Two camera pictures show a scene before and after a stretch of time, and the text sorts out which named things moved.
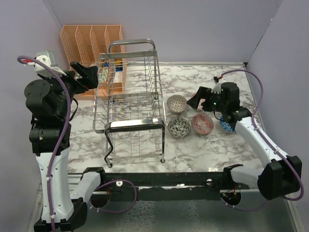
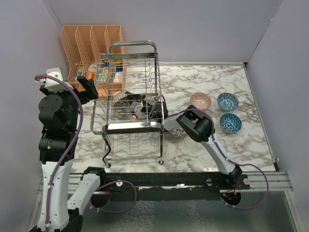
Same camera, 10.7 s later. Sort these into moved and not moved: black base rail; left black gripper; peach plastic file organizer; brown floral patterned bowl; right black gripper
Moved: left black gripper; brown floral patterned bowl; right black gripper
Not moved: black base rail; peach plastic file organizer
